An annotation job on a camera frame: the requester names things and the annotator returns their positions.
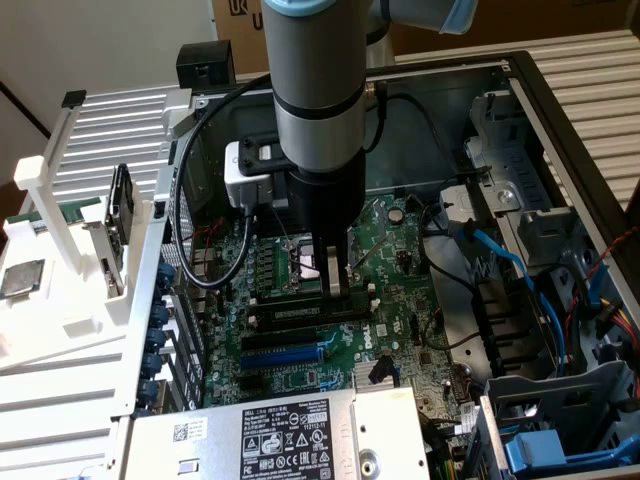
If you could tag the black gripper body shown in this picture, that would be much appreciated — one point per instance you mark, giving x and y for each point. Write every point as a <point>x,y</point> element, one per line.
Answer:
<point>327,200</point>

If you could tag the black RAM module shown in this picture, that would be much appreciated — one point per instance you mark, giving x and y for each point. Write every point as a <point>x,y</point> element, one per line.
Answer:
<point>295,314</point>

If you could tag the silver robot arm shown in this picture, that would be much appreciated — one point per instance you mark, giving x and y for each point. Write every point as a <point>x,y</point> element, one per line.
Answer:
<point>315,75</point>

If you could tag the bare green RAM stick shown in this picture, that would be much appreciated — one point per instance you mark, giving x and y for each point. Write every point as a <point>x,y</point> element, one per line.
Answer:
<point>80,215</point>

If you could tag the steel socket locking lever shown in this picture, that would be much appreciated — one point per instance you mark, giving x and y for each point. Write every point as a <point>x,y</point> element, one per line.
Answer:
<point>282,229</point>
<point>307,266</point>

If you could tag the CPU socket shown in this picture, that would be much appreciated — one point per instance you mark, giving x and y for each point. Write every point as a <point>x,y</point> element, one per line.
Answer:
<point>305,252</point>

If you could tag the silver coin battery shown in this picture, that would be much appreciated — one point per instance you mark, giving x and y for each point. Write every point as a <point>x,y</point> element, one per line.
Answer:
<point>396,215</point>

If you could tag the green Dell motherboard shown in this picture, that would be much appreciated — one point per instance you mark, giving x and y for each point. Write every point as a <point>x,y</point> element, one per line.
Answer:
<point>400,320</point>

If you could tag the long black expansion slot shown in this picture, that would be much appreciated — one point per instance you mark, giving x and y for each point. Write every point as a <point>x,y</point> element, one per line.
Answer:
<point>280,340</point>

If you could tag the blue expansion slot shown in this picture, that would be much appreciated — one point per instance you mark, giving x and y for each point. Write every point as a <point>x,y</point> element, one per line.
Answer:
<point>280,359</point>

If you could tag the silver chipset heat sink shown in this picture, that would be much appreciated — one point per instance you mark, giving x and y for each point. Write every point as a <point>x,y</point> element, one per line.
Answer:
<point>361,375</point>

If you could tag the open metal PC case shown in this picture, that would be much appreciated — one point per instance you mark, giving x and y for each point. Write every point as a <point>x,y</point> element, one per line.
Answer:
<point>425,150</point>

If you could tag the silver disk drive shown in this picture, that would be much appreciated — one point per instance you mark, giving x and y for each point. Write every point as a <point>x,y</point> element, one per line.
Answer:
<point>452,210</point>

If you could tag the short black expansion slot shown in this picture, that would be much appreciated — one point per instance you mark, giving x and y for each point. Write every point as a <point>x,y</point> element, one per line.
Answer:
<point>250,383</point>

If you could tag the blue slot retention clip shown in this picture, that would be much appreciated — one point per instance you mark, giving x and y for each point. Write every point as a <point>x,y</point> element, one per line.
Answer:
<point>153,365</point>
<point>161,314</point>
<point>167,276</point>
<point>149,391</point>
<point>156,340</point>

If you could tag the black plastic card guide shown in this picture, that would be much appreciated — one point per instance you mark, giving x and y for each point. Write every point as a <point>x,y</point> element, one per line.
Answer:
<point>505,325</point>

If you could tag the printed cardboard box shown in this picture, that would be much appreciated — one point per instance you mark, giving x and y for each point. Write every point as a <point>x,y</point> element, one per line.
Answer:
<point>240,40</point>

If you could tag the small black box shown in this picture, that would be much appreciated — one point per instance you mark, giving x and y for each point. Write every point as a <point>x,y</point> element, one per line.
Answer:
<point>205,62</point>

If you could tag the black graphics card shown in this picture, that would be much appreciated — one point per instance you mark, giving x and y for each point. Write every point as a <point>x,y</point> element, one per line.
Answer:
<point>122,200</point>

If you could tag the silver power supply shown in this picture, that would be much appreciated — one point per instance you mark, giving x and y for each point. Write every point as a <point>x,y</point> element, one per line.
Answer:
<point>210,440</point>

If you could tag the grey metal disk bay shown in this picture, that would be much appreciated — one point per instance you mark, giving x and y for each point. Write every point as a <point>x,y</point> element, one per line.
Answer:
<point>550,400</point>

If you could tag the white parts rack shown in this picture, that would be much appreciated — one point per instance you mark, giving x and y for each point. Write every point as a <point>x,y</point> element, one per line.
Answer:
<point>60,345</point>

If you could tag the silver CPU chip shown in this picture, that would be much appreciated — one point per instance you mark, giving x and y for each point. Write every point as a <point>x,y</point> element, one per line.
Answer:
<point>22,279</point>

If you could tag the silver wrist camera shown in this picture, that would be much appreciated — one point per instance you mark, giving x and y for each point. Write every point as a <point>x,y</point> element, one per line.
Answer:
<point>240,185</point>

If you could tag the blue plastic disk bracket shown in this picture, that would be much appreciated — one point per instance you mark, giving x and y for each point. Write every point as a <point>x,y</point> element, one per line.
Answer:
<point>540,450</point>

